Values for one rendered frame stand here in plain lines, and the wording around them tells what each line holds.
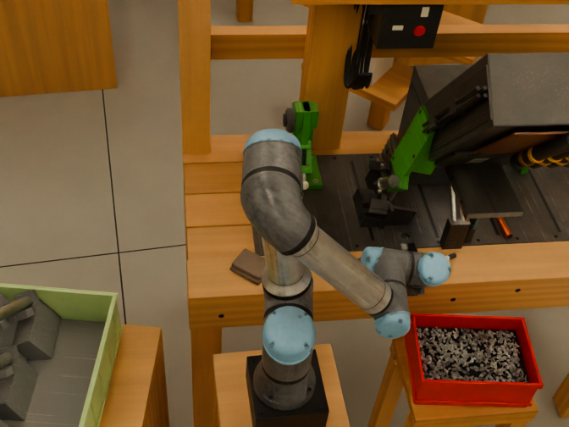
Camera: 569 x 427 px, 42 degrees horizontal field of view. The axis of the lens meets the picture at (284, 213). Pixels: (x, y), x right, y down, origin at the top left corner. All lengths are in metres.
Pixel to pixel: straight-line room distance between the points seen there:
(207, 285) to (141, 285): 1.18
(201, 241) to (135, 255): 1.16
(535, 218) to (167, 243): 1.65
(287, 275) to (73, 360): 0.65
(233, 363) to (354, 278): 0.60
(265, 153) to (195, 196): 0.92
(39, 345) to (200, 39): 0.95
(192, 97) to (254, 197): 0.99
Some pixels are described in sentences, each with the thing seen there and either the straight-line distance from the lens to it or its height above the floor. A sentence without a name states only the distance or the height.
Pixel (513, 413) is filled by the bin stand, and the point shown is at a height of 0.79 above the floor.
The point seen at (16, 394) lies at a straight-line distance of 1.94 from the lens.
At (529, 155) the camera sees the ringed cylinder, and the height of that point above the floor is 1.34.
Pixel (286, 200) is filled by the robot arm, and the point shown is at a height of 1.56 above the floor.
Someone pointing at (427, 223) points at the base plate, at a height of 0.90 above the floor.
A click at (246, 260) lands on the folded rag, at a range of 2.09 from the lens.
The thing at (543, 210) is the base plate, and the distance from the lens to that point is 2.49.
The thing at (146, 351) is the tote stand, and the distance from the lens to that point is 2.09.
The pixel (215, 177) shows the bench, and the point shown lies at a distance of 2.39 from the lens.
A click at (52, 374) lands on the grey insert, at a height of 0.85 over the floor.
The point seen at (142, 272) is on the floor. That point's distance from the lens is 3.27.
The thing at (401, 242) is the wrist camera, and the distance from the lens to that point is 1.89.
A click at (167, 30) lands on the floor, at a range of 4.67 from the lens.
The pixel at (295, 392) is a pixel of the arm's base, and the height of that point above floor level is 1.00.
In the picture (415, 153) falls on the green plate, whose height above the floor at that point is 1.18.
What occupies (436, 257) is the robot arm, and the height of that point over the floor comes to 1.30.
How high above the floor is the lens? 2.53
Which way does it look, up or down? 46 degrees down
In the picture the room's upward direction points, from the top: 6 degrees clockwise
